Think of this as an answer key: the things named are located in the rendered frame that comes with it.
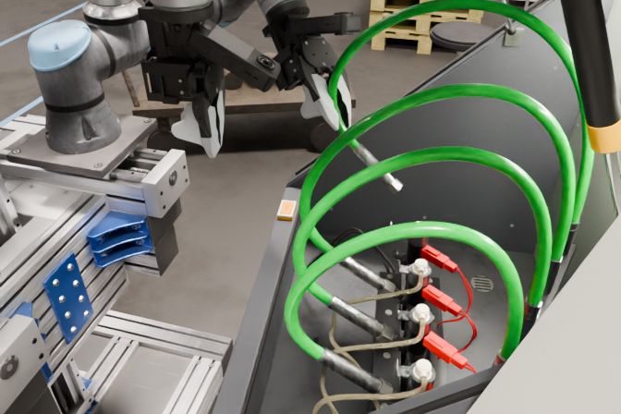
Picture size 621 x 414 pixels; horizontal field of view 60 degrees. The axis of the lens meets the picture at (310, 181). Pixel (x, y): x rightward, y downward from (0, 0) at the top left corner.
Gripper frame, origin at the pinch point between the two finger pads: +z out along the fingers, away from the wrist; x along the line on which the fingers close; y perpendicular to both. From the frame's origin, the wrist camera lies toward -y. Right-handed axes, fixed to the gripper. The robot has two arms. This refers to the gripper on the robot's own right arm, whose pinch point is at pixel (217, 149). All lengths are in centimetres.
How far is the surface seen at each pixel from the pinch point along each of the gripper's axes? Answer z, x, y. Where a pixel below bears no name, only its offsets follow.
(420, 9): -17.8, -9.0, -26.0
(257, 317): 27.7, 5.1, -5.3
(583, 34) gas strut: -29, 33, -32
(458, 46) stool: 57, -200, -56
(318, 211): -3.7, 16.4, -16.4
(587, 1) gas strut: -31, 33, -32
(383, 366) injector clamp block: 24.7, 13.6, -25.4
